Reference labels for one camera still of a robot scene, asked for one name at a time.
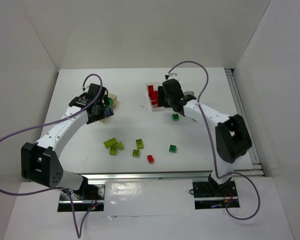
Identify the lime small lego brick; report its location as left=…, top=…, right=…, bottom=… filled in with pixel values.
left=117, top=141, right=124, bottom=150

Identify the aluminium rail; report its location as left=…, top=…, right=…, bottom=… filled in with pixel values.
left=224, top=68, right=265, bottom=176
left=83, top=171, right=210, bottom=181

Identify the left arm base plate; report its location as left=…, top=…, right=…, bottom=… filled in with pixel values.
left=57, top=182, right=106, bottom=213

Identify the lime lego brick lower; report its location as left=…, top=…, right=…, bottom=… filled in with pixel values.
left=132, top=149, right=141, bottom=158

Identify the green small lego brick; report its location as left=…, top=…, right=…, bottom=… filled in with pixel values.
left=108, top=98, right=114, bottom=106

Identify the lime square lego brick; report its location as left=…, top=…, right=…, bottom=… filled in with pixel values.
left=109, top=145, right=118, bottom=156

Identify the tan translucent container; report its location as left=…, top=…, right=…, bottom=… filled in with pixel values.
left=99, top=93, right=118, bottom=124

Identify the green lego beside red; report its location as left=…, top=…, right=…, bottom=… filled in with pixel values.
left=172, top=113, right=179, bottom=121

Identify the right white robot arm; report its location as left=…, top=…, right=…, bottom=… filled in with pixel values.
left=158, top=74, right=252, bottom=194

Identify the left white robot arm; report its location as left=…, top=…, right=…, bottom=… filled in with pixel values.
left=21, top=83, right=114, bottom=199

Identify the lime long lego brick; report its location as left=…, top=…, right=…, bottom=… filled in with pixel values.
left=103, top=138, right=118, bottom=149

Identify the lime lego brick center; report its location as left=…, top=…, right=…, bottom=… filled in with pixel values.
left=135, top=138, right=144, bottom=150

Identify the aluminium rail front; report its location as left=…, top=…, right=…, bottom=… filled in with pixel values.
left=83, top=171, right=210, bottom=181

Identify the small red lego piece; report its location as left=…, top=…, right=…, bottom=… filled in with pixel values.
left=147, top=155, right=155, bottom=164

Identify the green lego brick lower right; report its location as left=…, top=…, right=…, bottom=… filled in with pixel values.
left=168, top=144, right=177, bottom=153

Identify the smoky grey plastic container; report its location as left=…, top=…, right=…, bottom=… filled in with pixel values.
left=183, top=91, right=196, bottom=101

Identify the red long lego brick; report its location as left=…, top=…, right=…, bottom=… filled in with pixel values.
left=147, top=85, right=158, bottom=98

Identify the aluminium rail right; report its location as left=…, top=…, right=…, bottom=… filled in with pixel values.
left=224, top=68, right=265, bottom=176

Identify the clear plastic container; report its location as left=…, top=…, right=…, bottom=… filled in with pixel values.
left=146, top=82, right=168, bottom=112

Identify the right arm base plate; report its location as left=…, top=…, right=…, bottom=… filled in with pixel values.
left=189, top=181, right=240, bottom=210

